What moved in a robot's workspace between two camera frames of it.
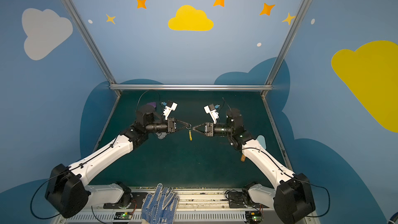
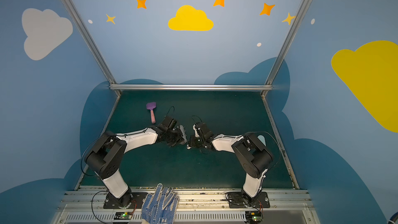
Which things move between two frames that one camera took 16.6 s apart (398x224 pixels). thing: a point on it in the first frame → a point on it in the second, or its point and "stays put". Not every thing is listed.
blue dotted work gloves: [160, 208] stays put
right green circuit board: [253, 217] stays put
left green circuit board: [123, 215] stays put
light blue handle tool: [261, 139] stays put
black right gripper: [209, 129] → [197, 138]
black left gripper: [171, 125] → [175, 134]
